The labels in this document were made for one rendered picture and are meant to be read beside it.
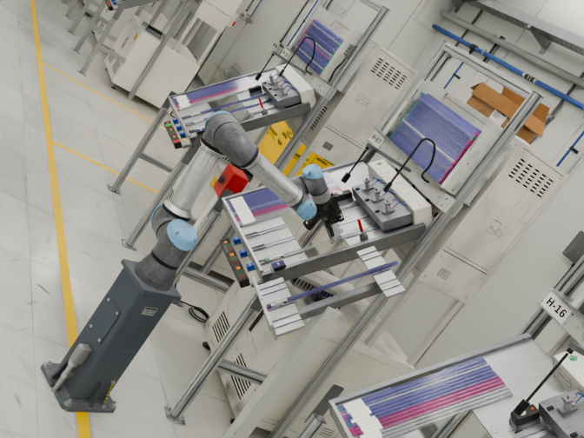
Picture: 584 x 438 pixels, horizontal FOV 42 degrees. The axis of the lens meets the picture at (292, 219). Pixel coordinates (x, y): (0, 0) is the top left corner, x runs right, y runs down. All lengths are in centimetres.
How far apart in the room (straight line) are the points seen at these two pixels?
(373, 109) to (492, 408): 252
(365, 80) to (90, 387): 241
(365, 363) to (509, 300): 151
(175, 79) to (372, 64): 347
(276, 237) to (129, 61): 448
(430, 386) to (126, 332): 111
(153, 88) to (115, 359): 494
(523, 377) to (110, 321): 144
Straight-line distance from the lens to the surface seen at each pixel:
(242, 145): 268
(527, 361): 261
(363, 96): 453
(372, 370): 355
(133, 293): 282
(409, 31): 652
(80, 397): 304
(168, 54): 756
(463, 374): 254
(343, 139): 459
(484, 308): 489
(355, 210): 338
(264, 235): 331
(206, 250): 465
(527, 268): 479
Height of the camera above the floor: 166
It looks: 13 degrees down
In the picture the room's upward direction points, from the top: 35 degrees clockwise
